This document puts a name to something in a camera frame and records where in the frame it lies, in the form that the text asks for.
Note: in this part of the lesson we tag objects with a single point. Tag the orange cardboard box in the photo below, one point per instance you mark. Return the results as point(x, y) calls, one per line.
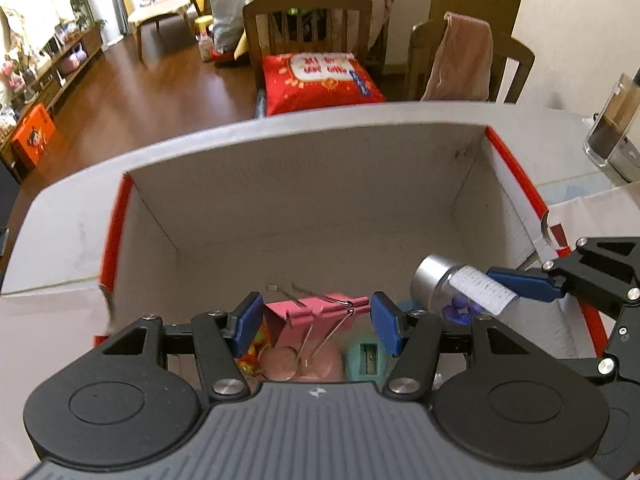
point(32, 135)

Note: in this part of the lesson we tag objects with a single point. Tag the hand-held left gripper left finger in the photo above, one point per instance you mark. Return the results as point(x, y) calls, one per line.
point(248, 320)

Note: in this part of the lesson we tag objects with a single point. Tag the wooden chair with solid back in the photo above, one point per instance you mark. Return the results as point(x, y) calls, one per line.
point(515, 60)

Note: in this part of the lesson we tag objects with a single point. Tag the red printed cushion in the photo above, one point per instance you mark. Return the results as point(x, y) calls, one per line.
point(300, 90)

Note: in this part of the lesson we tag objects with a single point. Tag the plastic bottle with red label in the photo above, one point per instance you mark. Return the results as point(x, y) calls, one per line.
point(205, 47)

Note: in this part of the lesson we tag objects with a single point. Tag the wooden coffee table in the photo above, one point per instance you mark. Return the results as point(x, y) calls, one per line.
point(160, 7)

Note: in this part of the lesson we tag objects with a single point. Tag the yellow plastic stool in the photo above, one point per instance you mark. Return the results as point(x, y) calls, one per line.
point(204, 24)

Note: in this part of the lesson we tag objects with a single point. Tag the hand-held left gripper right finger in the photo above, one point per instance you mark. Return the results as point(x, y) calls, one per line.
point(385, 322)

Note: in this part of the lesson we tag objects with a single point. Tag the pink watering can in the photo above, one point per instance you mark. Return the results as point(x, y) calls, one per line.
point(71, 59)

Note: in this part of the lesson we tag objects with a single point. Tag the glass toothpick jar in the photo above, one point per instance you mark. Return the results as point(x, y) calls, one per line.
point(607, 135)

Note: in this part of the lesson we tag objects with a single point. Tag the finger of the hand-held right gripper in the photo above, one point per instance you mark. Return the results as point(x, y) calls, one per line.
point(525, 282)
point(625, 345)

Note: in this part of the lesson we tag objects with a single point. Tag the grey plastic bag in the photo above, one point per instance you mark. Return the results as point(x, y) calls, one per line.
point(227, 10)

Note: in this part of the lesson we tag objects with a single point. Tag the wooden slatted chair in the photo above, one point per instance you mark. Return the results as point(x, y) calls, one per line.
point(305, 2)

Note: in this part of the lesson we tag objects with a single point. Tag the silver-capped jar of purple beads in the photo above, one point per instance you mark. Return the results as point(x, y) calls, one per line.
point(435, 277)

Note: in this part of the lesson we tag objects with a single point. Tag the pinkish clothes pile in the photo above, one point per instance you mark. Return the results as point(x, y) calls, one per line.
point(370, 5)

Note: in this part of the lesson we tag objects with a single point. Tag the white patterned cloth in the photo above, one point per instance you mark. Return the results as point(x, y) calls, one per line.
point(30, 20)

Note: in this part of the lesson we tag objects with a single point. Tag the pink flower bouquet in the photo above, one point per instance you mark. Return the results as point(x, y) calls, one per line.
point(11, 72)

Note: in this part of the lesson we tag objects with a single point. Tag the wooden TV cabinet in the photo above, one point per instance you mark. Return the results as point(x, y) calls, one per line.
point(90, 40)

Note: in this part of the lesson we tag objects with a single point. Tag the red cardboard box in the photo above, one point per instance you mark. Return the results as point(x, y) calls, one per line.
point(325, 200)

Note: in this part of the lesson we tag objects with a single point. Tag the pink towel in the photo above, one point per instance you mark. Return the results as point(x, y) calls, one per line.
point(460, 60)

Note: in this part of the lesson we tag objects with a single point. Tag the teal pencil sharpener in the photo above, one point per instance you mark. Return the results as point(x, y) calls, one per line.
point(357, 365)

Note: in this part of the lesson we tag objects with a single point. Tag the grey desk lamp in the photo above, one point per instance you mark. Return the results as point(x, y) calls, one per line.
point(631, 160)

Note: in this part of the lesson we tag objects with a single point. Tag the pink binder clip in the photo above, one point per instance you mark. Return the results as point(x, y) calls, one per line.
point(320, 315)

